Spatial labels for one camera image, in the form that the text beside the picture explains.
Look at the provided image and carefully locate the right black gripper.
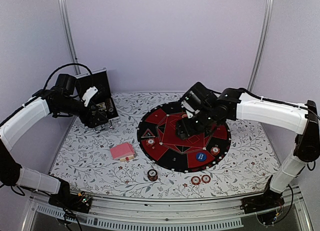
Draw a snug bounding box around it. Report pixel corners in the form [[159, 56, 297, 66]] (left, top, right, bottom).
[[174, 108, 216, 141]]

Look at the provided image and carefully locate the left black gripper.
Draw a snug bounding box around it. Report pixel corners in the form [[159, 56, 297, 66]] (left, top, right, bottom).
[[56, 96, 109, 128]]

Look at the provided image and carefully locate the blue small blind button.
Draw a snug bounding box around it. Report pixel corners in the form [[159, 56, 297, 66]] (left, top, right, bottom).
[[195, 152, 207, 162]]

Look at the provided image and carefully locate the orange chip sector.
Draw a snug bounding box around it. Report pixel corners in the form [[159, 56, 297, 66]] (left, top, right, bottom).
[[146, 138, 156, 147], [210, 146, 220, 156]]

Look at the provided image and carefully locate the orange chip stack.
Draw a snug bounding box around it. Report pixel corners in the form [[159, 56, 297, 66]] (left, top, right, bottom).
[[190, 176, 202, 186]]

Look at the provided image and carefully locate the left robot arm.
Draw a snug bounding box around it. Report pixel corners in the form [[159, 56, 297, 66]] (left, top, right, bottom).
[[0, 63, 111, 213]]

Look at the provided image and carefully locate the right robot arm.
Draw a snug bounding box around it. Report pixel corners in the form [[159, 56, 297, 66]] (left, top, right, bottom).
[[176, 82, 320, 214]]

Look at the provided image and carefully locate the round red black poker mat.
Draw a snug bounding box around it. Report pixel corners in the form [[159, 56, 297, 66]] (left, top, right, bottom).
[[137, 101, 232, 173]]

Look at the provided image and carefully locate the aluminium poker chip case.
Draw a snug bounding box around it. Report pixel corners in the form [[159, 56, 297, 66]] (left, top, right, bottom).
[[75, 67, 120, 133]]

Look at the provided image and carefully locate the dark brown chip stack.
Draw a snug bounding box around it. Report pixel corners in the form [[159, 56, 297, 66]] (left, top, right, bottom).
[[147, 169, 158, 182]]

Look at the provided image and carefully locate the wooden card holder block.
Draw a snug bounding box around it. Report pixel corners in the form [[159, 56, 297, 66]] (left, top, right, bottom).
[[119, 155, 135, 162]]

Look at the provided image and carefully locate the pink playing card deck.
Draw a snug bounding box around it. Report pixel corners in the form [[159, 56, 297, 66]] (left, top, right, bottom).
[[110, 142, 135, 160]]

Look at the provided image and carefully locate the floral table cloth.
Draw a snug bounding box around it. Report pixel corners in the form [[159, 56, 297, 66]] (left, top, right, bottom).
[[49, 92, 280, 199]]

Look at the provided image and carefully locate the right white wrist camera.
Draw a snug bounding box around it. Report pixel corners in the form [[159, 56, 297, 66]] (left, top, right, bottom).
[[181, 101, 200, 119]]

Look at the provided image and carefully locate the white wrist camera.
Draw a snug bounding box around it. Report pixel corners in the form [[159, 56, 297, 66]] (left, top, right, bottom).
[[80, 86, 98, 107], [181, 101, 200, 119]]

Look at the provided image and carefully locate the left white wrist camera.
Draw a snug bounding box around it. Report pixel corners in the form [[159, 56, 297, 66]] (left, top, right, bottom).
[[80, 86, 98, 107]]

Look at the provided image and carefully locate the front aluminium rail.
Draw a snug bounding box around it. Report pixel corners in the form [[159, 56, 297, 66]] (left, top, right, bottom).
[[21, 185, 316, 231]]

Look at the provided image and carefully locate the left aluminium frame post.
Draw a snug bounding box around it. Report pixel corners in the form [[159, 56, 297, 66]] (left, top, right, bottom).
[[57, 0, 78, 63]]

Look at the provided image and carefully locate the aluminium frame post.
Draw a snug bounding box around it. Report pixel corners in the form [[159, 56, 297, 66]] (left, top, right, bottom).
[[247, 0, 274, 92], [57, 0, 78, 63]]

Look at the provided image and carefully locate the right aluminium frame post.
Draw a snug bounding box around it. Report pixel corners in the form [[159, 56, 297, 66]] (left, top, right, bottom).
[[247, 0, 274, 92]]

